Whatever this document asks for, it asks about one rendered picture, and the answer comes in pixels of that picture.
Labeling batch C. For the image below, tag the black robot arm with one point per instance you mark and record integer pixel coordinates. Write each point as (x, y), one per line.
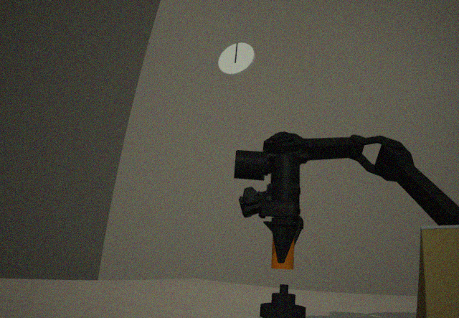
(284, 152)

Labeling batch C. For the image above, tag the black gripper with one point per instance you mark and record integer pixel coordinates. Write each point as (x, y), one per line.
(284, 207)

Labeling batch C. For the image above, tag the orange knob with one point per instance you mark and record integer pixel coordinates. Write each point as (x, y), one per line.
(289, 262)

